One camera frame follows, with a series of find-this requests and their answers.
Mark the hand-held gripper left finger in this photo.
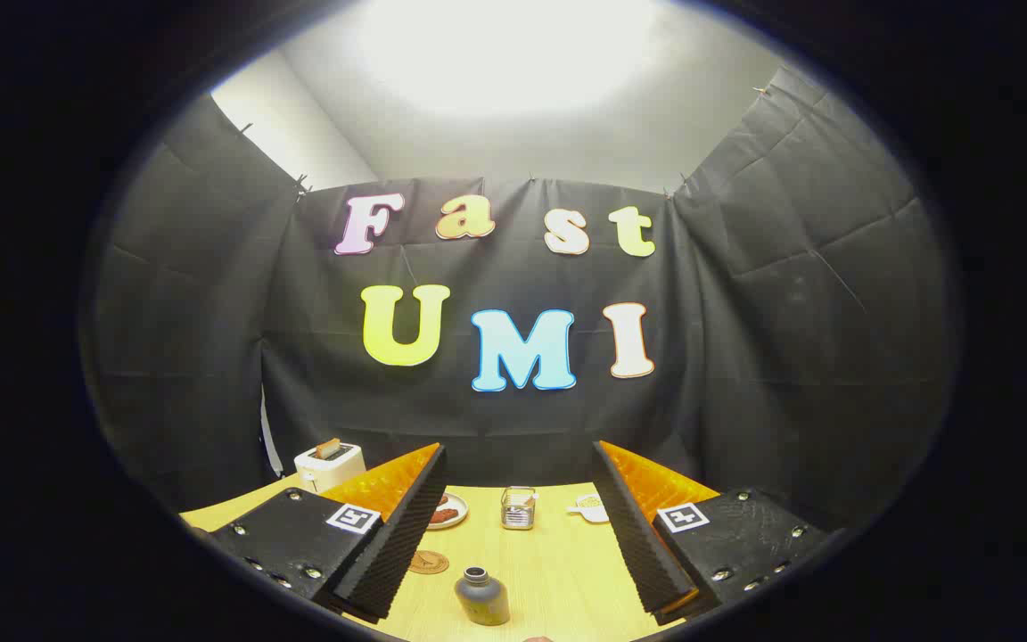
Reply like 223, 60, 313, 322
209, 443, 448, 623

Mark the white divided condiment dish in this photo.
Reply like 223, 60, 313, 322
567, 493, 611, 523

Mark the small white plate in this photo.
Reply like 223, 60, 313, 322
424, 493, 470, 531

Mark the wooden table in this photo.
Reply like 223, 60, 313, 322
179, 475, 719, 642

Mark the wire basket holder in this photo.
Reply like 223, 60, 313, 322
501, 486, 538, 531

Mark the cream toaster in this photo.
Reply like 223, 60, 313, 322
294, 439, 366, 494

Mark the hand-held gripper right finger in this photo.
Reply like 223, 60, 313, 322
591, 440, 831, 625

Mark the silver bottle with green label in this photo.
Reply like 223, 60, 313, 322
454, 566, 512, 627

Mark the black backdrop cloth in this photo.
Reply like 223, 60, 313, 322
81, 67, 960, 536

